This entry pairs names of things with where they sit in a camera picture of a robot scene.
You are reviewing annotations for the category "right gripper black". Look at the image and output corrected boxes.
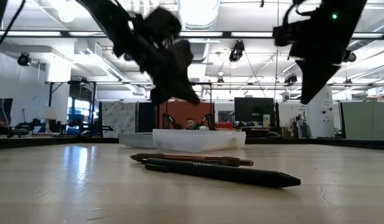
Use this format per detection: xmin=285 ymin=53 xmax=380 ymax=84
xmin=272 ymin=9 xmax=365 ymax=105

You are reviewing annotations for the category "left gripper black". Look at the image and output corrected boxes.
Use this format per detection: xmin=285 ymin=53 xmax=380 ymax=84
xmin=112 ymin=15 xmax=201 ymax=106

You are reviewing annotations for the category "grey tinted box lid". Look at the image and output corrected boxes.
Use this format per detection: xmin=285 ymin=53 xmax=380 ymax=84
xmin=118 ymin=133 xmax=155 ymax=149

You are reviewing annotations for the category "black panel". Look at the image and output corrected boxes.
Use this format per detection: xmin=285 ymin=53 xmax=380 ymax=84
xmin=138 ymin=101 xmax=159 ymax=134

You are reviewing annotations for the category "white round column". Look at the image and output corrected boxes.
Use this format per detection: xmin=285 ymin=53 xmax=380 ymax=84
xmin=305 ymin=84 xmax=335 ymax=139

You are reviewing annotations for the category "white plastic tray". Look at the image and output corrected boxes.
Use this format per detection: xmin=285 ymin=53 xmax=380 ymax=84
xmin=152 ymin=129 xmax=247 ymax=152

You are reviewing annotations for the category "white patterned panel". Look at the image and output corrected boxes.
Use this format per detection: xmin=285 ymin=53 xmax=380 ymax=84
xmin=101 ymin=101 xmax=138 ymax=138

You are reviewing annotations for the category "pale green partition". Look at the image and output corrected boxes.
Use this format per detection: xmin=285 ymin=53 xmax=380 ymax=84
xmin=340 ymin=101 xmax=384 ymax=140

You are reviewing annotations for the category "dark brown pen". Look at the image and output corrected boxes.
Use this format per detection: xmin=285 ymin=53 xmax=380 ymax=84
xmin=130 ymin=152 xmax=254 ymax=167

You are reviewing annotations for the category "large black monitor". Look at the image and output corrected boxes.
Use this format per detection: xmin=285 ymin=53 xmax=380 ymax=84
xmin=234 ymin=97 xmax=276 ymax=128

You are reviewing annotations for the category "black pen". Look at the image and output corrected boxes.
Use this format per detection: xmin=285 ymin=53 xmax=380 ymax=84
xmin=141 ymin=157 xmax=302 ymax=189

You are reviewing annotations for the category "white table lamp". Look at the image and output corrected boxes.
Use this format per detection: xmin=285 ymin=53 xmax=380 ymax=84
xmin=40 ymin=106 xmax=57 ymax=134

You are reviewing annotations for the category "dark monitor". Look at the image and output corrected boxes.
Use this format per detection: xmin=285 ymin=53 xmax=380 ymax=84
xmin=0 ymin=98 xmax=14 ymax=127

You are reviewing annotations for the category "orange partition wall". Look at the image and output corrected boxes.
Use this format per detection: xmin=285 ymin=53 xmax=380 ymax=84
xmin=159 ymin=100 xmax=215 ymax=130

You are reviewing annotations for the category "background black rig frame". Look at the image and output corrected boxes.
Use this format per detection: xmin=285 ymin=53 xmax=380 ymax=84
xmin=165 ymin=82 xmax=213 ymax=130
xmin=47 ymin=80 xmax=115 ymax=138

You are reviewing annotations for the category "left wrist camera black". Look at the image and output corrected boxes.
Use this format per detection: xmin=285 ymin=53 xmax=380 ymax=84
xmin=144 ymin=6 xmax=182 ymax=40

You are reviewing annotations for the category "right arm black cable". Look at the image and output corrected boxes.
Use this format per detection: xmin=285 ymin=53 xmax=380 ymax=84
xmin=281 ymin=0 xmax=306 ymax=23

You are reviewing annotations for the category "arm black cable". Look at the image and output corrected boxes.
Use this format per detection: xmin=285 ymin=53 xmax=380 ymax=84
xmin=0 ymin=0 xmax=26 ymax=57
xmin=281 ymin=0 xmax=306 ymax=23

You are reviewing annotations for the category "black metal table frame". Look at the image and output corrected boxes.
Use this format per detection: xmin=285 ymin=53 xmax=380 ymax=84
xmin=0 ymin=136 xmax=384 ymax=151

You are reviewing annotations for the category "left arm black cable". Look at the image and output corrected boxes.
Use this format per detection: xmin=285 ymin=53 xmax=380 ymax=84
xmin=0 ymin=0 xmax=26 ymax=57

